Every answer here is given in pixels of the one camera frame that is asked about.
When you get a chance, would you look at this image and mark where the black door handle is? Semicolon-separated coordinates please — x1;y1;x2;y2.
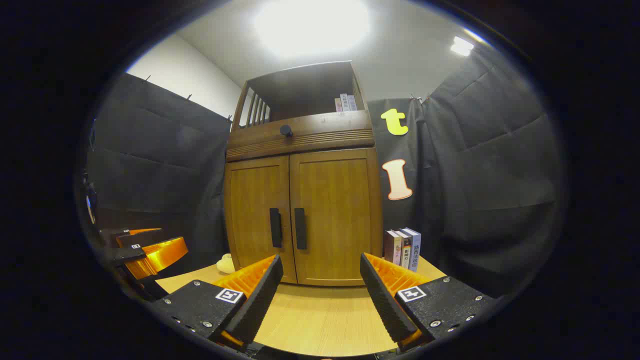
294;208;308;250
269;208;283;249

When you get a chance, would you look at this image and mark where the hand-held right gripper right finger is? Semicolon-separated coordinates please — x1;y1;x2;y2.
360;252;498;351

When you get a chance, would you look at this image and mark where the blue-grey book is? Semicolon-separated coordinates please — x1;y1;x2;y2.
402;227;422;273

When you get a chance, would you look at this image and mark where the brown book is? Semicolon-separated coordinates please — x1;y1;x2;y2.
383;230;402;266

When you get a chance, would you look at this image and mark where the wooden drawer front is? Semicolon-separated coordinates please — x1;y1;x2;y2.
226;111;376;162

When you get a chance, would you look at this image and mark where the black right door handle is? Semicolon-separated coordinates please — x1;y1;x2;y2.
294;208;308;250

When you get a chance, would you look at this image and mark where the wooden cabinet door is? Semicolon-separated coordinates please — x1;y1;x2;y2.
289;147;384;287
224;155;298;285

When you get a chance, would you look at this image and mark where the black backdrop cloth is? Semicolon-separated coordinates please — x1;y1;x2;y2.
82;47;568;301

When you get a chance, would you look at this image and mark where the wooden double-door shoe cabinet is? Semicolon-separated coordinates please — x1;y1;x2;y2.
223;61;384;287

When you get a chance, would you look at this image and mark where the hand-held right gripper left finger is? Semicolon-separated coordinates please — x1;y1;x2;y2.
150;254;284;351

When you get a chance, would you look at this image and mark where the dark grey book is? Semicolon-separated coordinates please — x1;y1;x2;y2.
395;230;412;270

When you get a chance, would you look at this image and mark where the large ceiling light panel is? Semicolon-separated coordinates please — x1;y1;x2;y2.
254;0;372;57

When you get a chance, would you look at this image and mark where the black left door handle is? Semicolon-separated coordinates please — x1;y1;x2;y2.
269;208;283;249

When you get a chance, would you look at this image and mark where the small ceiling light panel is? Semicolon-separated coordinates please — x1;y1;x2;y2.
450;36;475;57

